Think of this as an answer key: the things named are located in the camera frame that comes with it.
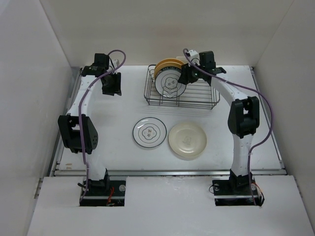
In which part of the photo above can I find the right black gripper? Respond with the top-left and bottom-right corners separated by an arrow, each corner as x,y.
178,60 -> 205,85

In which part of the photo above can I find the metal wire dish rack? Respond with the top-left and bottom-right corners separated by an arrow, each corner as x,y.
144,64 -> 221,110

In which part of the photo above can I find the white plate green rim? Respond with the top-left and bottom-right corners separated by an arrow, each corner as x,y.
132,117 -> 167,148

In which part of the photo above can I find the cream plate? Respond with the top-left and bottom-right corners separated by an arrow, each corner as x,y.
168,121 -> 208,161

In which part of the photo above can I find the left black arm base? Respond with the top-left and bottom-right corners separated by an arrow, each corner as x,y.
78,176 -> 126,207

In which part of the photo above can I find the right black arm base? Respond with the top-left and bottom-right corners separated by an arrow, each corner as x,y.
209,178 -> 265,207

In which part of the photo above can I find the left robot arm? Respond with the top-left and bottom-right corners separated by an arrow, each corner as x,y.
58,50 -> 122,177

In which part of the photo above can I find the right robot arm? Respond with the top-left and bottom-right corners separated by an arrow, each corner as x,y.
179,49 -> 260,194

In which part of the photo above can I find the white cutlery holder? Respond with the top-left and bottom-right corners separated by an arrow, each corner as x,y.
176,56 -> 187,63

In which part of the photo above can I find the front yellow plate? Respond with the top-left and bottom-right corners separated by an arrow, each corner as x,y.
154,58 -> 184,79

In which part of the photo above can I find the yellow plate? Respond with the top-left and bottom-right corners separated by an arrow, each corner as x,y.
154,58 -> 184,79
155,58 -> 184,70

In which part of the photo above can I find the rear yellow plate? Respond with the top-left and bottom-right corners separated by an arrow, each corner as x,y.
155,58 -> 184,70

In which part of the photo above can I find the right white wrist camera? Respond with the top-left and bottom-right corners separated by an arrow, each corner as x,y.
184,50 -> 200,65

